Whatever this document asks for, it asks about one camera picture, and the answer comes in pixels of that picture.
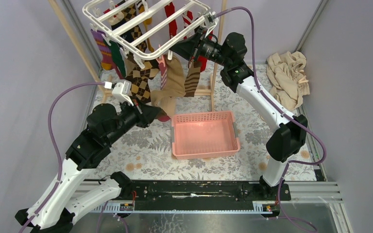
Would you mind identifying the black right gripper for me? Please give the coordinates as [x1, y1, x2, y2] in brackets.
[169, 27, 230, 68]

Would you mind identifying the plain brown sock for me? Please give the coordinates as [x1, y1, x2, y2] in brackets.
[151, 55, 185, 109]

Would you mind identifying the beige purple striped sock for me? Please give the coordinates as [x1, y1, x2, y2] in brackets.
[152, 55, 177, 122]

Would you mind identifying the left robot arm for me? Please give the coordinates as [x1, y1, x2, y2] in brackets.
[15, 99, 162, 233]

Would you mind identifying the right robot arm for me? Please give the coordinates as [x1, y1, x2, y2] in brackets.
[170, 27, 307, 200]

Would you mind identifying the wooden hanger stand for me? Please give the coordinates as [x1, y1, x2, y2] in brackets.
[49, 0, 218, 111]

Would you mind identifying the white plastic sock hanger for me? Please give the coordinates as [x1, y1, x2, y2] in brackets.
[82, 0, 212, 69]

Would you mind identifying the red bear sock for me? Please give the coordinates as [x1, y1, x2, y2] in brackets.
[197, 30, 217, 72]

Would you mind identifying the brown striped sock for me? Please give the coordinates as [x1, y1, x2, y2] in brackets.
[184, 61, 202, 97]

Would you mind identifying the brown argyle sock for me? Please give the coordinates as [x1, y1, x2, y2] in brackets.
[125, 60, 160, 103]

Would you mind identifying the floral table mat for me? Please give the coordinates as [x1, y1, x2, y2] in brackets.
[86, 64, 318, 182]

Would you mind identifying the red hanging sock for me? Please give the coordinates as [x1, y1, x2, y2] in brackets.
[164, 2, 178, 37]

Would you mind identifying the purple orange striped sock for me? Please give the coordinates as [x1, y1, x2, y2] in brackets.
[90, 29, 114, 70]

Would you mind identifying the pink plastic basket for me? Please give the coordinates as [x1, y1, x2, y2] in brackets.
[171, 111, 240, 160]

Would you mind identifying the green sock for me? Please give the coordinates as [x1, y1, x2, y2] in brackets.
[108, 41, 126, 79]

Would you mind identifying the dark argyle sock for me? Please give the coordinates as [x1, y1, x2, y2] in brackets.
[121, 0, 154, 52]

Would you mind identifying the navy bear sock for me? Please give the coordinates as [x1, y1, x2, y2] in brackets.
[107, 4, 136, 30]

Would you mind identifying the beige crumpled cloth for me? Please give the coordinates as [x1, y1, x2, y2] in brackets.
[267, 51, 310, 111]

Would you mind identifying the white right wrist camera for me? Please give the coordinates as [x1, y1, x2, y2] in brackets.
[203, 12, 219, 36]

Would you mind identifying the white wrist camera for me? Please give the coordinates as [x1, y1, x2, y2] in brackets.
[203, 12, 219, 36]
[104, 79, 134, 106]

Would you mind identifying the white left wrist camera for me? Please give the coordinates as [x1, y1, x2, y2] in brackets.
[104, 79, 134, 106]

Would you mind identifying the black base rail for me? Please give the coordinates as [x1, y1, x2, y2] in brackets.
[115, 180, 291, 211]

